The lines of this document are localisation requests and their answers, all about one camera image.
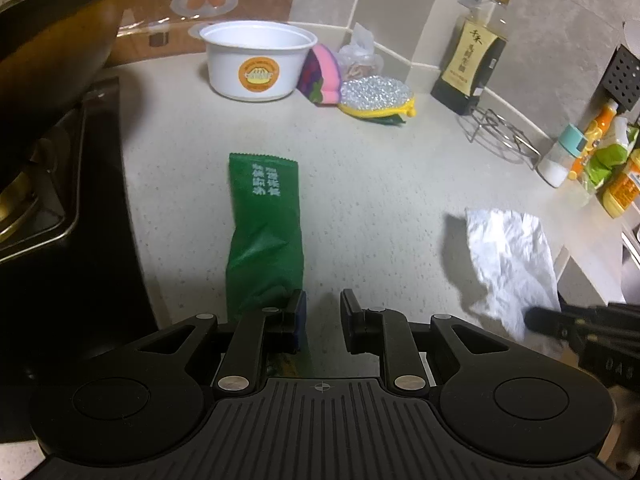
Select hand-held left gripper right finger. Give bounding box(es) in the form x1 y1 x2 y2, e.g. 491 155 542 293
340 289 511 393

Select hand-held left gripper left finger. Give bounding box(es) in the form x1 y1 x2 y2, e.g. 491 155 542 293
127 289 308 395

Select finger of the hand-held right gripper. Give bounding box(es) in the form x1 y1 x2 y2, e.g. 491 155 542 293
524 305 608 341

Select white paper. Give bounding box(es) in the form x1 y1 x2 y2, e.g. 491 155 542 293
465 207 562 341

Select plain green snack packet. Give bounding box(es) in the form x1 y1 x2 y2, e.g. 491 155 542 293
225 152 313 376

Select silver scrubber with yellow rim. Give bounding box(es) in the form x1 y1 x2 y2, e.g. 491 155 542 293
339 77 417 120

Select pink and purple sponge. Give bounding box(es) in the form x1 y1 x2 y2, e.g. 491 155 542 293
296 44 343 107

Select clear plastic bag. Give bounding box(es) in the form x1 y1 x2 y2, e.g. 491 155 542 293
336 22 385 83

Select white plastic bowl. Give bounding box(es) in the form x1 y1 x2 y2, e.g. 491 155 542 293
199 21 319 102

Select yellow seasoning bottle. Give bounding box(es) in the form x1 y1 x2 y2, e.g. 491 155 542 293
597 149 640 220

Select salt shaker with teal cap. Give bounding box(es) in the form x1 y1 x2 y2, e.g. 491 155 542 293
537 124 587 188

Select green and white seasoning bag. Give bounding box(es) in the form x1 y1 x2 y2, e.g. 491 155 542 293
582 125 640 188

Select orange squeeze bottle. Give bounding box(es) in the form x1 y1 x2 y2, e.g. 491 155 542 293
567 99 620 183

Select black gas stove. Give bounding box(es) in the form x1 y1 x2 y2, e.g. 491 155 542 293
0 77 158 443

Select black perforated rack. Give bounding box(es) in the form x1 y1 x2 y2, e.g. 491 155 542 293
602 45 640 113

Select dark soy sauce bottle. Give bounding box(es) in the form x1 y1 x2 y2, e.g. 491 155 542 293
431 0 512 116

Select black wok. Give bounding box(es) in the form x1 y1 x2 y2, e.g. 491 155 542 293
0 0 133 126

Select metal wire trivet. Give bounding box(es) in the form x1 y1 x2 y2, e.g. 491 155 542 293
462 107 542 163

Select food print wall sticker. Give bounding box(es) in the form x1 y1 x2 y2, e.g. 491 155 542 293
52 0 293 41

